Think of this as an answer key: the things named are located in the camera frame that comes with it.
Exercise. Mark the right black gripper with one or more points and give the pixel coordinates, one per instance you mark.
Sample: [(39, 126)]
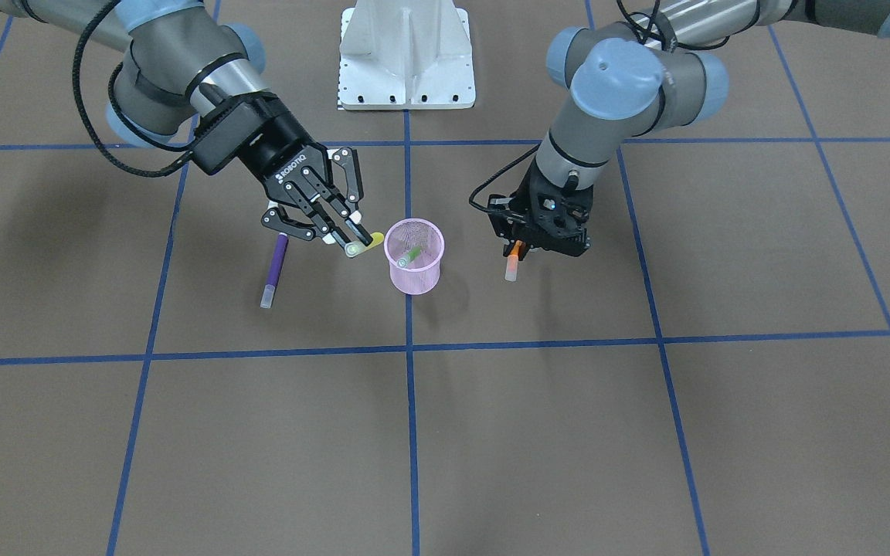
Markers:
[(278, 161)]

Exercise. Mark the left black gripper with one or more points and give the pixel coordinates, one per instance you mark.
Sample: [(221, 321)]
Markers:
[(524, 202)]

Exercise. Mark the orange marker pen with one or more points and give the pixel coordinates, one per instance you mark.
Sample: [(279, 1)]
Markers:
[(512, 261)]

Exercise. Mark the yellow marker pen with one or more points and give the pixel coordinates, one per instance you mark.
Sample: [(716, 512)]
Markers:
[(355, 249)]

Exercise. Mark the purple marker pen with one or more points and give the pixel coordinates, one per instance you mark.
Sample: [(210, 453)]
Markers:
[(274, 272)]

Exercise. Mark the green marker pen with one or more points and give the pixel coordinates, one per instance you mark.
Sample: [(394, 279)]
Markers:
[(409, 257)]

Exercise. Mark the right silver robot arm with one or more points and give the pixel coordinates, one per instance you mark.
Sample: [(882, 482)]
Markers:
[(188, 85)]

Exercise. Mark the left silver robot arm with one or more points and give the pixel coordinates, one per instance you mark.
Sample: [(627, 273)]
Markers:
[(652, 70)]

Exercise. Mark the white camera pillar base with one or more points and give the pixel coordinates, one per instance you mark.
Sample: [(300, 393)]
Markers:
[(405, 55)]

